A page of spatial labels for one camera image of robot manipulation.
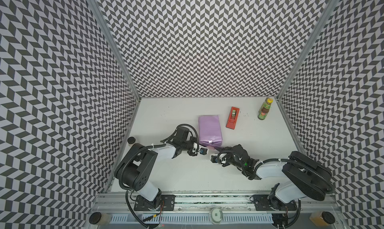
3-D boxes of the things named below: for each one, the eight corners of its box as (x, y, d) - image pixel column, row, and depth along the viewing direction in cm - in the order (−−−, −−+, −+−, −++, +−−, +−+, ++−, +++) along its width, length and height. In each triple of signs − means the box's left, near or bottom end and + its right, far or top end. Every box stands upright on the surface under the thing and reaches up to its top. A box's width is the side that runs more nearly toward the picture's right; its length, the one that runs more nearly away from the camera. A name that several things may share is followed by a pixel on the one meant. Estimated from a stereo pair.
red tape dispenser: (225, 127, 103) (226, 121, 98) (229, 111, 111) (231, 106, 106) (234, 129, 101) (236, 124, 96) (238, 114, 110) (240, 108, 105)
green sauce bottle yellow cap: (258, 120, 106) (267, 103, 92) (256, 114, 109) (265, 97, 96) (264, 120, 106) (274, 103, 92) (262, 114, 109) (271, 97, 96)
